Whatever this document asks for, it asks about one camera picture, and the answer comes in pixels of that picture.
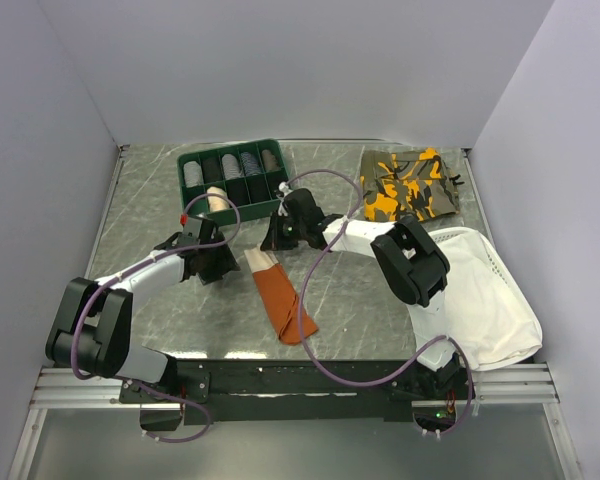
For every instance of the camouflage orange shorts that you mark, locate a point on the camouflage orange shorts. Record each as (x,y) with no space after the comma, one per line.
(414,182)

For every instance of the brown rolled sock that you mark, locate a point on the brown rolled sock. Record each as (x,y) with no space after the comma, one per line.
(269,160)

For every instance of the grey striped rolled sock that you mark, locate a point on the grey striped rolled sock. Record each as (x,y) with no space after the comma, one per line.
(192,174)

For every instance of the white grey rolled sock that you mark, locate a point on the white grey rolled sock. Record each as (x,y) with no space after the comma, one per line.
(231,166)

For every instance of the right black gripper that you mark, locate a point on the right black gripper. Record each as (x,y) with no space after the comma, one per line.
(274,240)

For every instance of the green divided organizer tray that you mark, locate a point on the green divided organizer tray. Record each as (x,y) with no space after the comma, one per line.
(250,197)

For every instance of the beige rolled underwear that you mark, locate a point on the beige rolled underwear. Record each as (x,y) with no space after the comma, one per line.
(217,199)

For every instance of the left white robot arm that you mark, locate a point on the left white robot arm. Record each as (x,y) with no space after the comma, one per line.
(91,332)

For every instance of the dark grey rolled sock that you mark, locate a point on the dark grey rolled sock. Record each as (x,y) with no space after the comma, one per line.
(212,171)

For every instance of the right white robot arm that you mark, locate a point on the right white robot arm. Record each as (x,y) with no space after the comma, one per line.
(414,267)

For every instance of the blue striped rolled sock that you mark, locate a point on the blue striped rolled sock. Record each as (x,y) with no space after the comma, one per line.
(250,164)

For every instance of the orange underwear beige waistband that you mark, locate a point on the orange underwear beige waistband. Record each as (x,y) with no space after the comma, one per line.
(279,297)

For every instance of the white laundry basket with cloth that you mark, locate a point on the white laundry basket with cloth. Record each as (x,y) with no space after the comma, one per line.
(489,316)

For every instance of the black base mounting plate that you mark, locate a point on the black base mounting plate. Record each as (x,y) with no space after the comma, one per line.
(233,390)

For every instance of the aluminium rail frame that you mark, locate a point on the aluminium rail frame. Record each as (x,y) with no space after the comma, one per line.
(57,388)

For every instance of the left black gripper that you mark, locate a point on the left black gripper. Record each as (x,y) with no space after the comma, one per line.
(226,263)

